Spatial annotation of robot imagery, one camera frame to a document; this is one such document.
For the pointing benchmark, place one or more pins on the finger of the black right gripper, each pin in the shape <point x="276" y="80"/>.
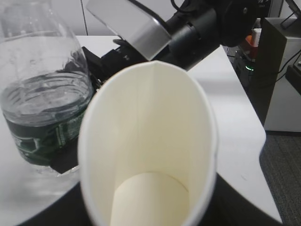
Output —
<point x="65" y="159"/>

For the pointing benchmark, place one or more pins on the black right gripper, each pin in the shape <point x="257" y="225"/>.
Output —
<point x="84" y="63"/>

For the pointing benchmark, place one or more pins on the clear water bottle green label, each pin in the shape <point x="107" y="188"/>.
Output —
<point x="45" y="86"/>

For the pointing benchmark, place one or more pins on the white paper cup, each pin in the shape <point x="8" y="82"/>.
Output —
<point x="148" y="149"/>

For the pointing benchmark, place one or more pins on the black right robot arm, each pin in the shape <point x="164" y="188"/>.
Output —
<point x="195" y="30"/>

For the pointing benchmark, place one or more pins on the orange white bottle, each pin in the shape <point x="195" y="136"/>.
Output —
<point x="252" y="43"/>

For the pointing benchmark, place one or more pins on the grey computer tower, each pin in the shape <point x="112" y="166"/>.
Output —
<point x="275" y="100"/>

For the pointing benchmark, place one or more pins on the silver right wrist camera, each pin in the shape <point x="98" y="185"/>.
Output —
<point x="143" y="29"/>

